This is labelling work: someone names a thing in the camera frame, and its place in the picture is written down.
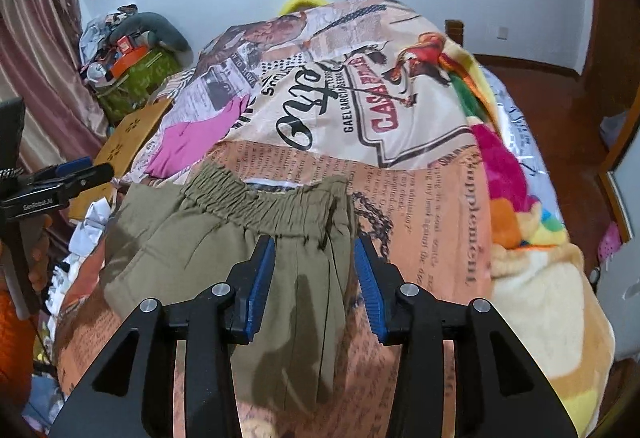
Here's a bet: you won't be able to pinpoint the wooden folding lap desk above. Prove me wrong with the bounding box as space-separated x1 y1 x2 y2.
68 99 171 224

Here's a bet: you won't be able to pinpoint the grey plush toy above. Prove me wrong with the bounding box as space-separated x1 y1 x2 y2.
108 12 191 52

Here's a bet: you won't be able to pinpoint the green storage basket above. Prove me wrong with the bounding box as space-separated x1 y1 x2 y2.
96 48 182 126

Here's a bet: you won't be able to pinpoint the striped maroon curtain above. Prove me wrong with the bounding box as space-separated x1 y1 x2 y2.
1 0 108 170

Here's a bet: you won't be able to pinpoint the pink shorts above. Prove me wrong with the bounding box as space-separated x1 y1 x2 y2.
144 96 250 178

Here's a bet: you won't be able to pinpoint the white wall socket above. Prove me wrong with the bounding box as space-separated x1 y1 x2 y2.
497 26 509 40

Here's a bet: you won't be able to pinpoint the olive green pants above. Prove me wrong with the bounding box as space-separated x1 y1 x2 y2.
100 163 355 414

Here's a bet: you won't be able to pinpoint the person's left hand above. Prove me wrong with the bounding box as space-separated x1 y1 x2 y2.
28 215 52 293

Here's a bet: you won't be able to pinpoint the yellow bed footboard rail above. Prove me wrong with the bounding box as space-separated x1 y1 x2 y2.
278 0 329 16

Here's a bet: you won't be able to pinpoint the brown wooden room door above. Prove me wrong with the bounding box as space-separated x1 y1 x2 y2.
582 0 639 116

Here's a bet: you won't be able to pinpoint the orange box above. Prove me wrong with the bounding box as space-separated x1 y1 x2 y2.
111 46 149 78

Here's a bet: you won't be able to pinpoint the newspaper print bed quilt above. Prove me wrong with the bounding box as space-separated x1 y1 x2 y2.
55 0 491 437

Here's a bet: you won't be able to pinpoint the colourful fleece blanket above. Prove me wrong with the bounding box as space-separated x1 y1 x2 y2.
407 32 615 437

